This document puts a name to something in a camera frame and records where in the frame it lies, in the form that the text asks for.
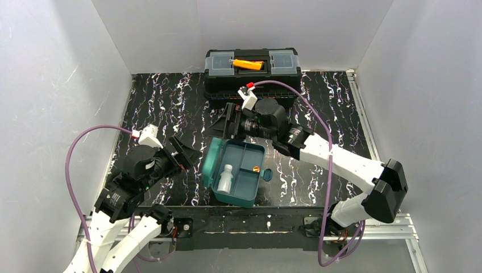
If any green medicine box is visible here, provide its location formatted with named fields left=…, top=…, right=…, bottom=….
left=202, top=138, right=273, bottom=208

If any white medicine bottle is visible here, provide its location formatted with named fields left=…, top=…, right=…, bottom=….
left=217, top=164, right=233, bottom=194

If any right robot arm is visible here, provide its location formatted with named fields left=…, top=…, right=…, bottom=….
left=206, top=99, right=408, bottom=231

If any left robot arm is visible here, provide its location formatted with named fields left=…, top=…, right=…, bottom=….
left=65, top=136, right=202, bottom=272

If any black toolbox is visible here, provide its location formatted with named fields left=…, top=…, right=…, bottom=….
left=204, top=48, right=302, bottom=101

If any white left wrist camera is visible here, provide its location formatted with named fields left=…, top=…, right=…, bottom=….
left=131, top=124, right=163, bottom=149

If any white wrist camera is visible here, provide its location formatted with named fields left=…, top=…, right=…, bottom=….
left=131, top=124, right=163, bottom=149
left=238, top=82, right=257, bottom=111

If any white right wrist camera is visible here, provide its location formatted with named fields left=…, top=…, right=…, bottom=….
left=238, top=82, right=257, bottom=111

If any orange toolbox handle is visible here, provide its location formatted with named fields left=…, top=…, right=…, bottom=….
left=231, top=59, right=264, bottom=71

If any aluminium rail frame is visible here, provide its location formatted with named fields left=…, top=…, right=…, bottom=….
left=71, top=69, right=430, bottom=273

